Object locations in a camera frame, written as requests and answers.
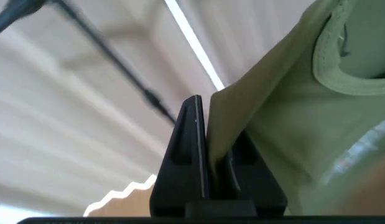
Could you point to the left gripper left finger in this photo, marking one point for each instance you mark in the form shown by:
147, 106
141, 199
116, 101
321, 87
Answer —
183, 168

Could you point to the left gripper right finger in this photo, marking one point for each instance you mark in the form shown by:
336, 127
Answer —
254, 183

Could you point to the green sleeveless shirt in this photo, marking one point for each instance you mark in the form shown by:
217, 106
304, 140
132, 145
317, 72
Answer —
304, 124

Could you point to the black clothes rack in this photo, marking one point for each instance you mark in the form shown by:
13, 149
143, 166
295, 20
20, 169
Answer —
150, 98

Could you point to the beige curtain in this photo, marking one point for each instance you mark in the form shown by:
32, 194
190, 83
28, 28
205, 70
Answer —
71, 124

